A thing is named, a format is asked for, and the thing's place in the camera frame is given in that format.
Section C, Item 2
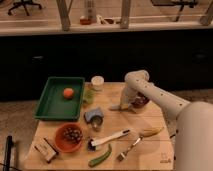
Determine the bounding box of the grey towel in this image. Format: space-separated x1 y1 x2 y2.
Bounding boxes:
108 105 136 113

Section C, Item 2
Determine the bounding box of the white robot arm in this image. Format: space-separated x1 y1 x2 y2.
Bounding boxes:
120 70 213 171

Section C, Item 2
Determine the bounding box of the dark red bowl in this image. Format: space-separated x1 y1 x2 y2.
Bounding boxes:
132 93 149 108

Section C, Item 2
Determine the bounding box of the small metal cup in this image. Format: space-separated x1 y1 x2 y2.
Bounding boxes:
91 117 103 131

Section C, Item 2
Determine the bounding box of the white lidded jar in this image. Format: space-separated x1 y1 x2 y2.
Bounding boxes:
91 76 104 91

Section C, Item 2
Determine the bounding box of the green glass cup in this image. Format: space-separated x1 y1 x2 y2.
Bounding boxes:
83 89 94 104

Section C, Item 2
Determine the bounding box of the yellow banana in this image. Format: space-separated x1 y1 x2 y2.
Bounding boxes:
140 127 163 138

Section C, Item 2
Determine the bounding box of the orange fruit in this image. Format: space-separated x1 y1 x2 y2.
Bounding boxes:
63 88 74 99

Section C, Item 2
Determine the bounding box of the green cucumber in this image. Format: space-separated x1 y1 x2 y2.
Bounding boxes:
88 145 112 167

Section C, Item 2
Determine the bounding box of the orange bowl with grapes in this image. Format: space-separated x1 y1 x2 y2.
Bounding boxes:
54 123 83 153

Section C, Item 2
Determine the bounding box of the green plastic tray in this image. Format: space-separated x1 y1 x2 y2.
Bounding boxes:
34 77 85 121

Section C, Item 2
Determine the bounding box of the red object on shelf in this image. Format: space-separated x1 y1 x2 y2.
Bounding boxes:
79 16 92 25

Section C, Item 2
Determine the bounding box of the small cardboard box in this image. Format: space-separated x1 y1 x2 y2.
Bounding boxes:
34 138 59 163

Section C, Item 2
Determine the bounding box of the white bottle on shelf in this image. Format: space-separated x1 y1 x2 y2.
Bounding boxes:
86 0 97 23

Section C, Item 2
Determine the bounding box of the black office chair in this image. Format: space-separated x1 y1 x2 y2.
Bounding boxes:
7 0 42 16

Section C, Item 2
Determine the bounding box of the white handled brush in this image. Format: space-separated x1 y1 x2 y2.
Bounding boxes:
88 130 130 151

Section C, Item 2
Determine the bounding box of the black stand post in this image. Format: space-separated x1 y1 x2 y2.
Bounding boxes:
3 135 13 171

